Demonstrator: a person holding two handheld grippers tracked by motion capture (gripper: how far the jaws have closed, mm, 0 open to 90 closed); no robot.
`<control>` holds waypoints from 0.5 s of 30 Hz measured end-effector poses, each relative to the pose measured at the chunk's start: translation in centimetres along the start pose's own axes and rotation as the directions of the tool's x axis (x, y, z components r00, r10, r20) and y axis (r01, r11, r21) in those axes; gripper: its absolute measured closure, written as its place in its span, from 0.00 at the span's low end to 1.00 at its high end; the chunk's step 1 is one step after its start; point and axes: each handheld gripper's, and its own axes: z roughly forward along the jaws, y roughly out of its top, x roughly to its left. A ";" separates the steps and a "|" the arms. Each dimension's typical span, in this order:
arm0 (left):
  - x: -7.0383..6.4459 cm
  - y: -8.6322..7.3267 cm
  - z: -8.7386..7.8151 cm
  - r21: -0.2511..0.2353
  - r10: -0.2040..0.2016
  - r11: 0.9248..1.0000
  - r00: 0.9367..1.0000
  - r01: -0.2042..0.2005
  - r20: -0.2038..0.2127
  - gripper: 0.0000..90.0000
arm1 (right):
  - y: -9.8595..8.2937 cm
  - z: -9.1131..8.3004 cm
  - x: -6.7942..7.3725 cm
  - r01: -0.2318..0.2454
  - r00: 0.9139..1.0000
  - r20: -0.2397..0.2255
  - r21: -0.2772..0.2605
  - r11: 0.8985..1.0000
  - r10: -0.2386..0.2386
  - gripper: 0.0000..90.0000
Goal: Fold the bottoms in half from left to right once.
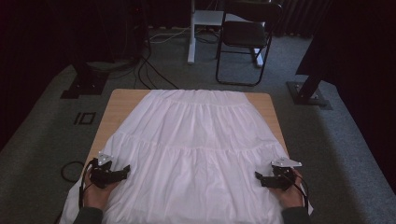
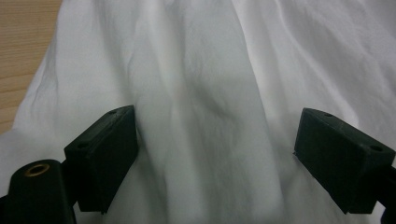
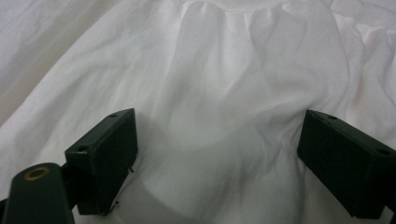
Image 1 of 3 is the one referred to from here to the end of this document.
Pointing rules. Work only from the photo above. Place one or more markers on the black stand with grey base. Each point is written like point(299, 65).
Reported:
point(306, 95)

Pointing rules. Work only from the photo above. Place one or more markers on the person's left hand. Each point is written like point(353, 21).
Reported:
point(98, 196)

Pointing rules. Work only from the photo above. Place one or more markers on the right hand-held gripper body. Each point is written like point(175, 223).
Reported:
point(281, 179)

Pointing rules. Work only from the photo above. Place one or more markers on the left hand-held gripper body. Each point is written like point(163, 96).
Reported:
point(101, 177)

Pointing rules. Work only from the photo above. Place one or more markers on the black stand with square base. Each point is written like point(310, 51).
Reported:
point(85, 82)

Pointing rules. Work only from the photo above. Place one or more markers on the person's right hand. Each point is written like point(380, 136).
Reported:
point(289, 196)

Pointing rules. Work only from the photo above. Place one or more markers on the black folding chair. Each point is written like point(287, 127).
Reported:
point(246, 34)

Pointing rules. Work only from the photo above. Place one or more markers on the white desk frame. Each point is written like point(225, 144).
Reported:
point(192, 37)

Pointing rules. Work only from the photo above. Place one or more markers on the white tiered skirt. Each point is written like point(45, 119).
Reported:
point(193, 149)

